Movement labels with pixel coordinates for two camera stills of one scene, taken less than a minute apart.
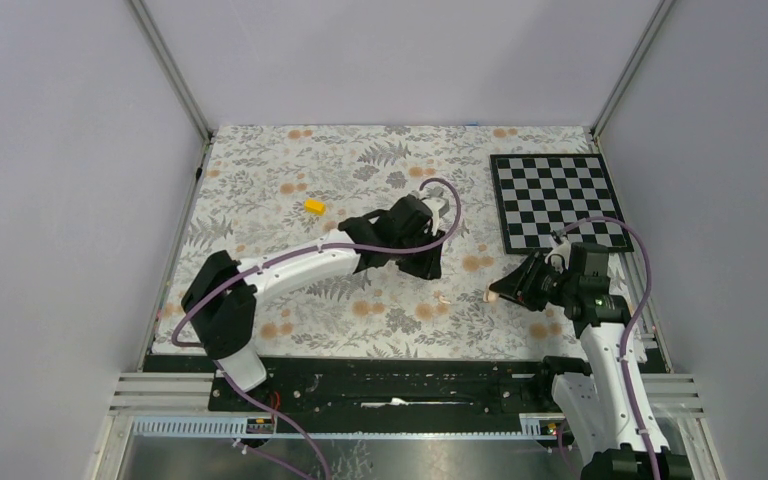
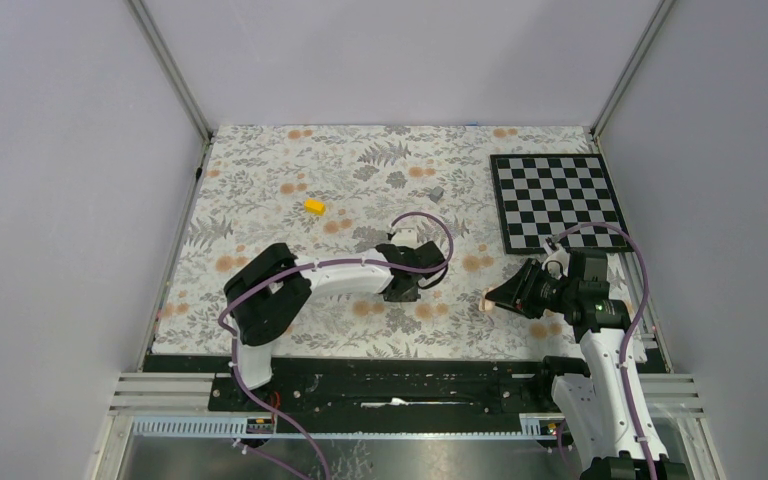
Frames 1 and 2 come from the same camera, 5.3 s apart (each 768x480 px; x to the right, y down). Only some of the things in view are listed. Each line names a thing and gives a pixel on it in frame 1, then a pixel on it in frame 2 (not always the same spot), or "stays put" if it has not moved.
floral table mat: (263, 189) stays put
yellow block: (315, 206) stays put
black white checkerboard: (543, 195) stays put
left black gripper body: (420, 263) → (411, 296)
